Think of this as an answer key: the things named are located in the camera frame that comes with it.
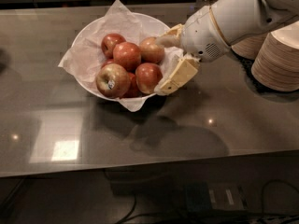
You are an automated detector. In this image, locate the dark box under table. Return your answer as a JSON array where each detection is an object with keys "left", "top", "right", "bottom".
[{"left": 184, "top": 182, "right": 248, "bottom": 213}]

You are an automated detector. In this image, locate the paper bowl stack rear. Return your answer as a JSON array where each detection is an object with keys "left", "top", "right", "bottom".
[{"left": 232, "top": 34, "right": 267, "bottom": 60}]

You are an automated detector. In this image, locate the black cable on floor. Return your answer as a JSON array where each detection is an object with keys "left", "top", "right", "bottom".
[{"left": 102, "top": 168, "right": 299, "bottom": 224}]

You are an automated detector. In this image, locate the white bowl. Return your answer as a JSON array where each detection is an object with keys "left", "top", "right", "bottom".
[{"left": 70, "top": 12, "right": 184, "bottom": 103}]

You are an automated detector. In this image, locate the red apple hidden left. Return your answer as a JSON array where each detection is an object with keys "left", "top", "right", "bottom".
[{"left": 101, "top": 59, "right": 114, "bottom": 68}]

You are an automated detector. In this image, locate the red apple front right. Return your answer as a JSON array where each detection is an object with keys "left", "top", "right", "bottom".
[{"left": 135, "top": 63, "right": 163, "bottom": 94}]

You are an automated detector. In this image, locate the red apple back right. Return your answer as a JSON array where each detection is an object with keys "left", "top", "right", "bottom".
[{"left": 139, "top": 36, "right": 164, "bottom": 63}]

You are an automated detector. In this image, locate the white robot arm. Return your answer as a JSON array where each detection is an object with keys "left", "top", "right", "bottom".
[{"left": 154, "top": 0, "right": 299, "bottom": 95}]

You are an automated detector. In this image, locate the paper bowl stack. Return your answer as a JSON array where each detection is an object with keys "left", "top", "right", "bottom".
[
  {"left": 251, "top": 21, "right": 299, "bottom": 92},
  {"left": 232, "top": 34, "right": 267, "bottom": 60}
]

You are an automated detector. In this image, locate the red apple centre top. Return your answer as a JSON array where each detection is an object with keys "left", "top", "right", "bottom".
[{"left": 113, "top": 42, "right": 141, "bottom": 71}]

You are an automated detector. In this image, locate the red-green apple with sticker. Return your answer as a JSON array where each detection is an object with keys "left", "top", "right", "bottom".
[{"left": 95, "top": 63, "right": 131, "bottom": 98}]

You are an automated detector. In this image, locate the red apple bottom middle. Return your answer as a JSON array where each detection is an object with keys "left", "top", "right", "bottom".
[{"left": 123, "top": 73, "right": 141, "bottom": 98}]

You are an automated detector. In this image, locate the black mat under bowls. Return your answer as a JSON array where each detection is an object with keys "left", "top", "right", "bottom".
[{"left": 232, "top": 49, "right": 299, "bottom": 103}]

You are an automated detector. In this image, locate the red apple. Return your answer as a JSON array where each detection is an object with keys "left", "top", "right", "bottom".
[
  {"left": 123, "top": 73, "right": 141, "bottom": 98},
  {"left": 135, "top": 63, "right": 163, "bottom": 94},
  {"left": 139, "top": 36, "right": 164, "bottom": 63},
  {"left": 113, "top": 42, "right": 141, "bottom": 71},
  {"left": 101, "top": 33, "right": 126, "bottom": 59}
]

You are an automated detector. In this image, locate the white paper liner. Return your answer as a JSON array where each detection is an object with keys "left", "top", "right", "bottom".
[{"left": 57, "top": 0, "right": 189, "bottom": 113}]

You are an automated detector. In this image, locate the paper bowl stack front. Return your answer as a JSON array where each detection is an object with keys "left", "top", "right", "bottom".
[{"left": 251, "top": 21, "right": 299, "bottom": 92}]

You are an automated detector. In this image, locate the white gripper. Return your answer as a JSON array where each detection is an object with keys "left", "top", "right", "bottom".
[{"left": 154, "top": 6, "right": 230, "bottom": 96}]

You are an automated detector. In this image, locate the red apple back left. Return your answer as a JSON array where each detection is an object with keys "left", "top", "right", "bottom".
[{"left": 101, "top": 33, "right": 126, "bottom": 59}]

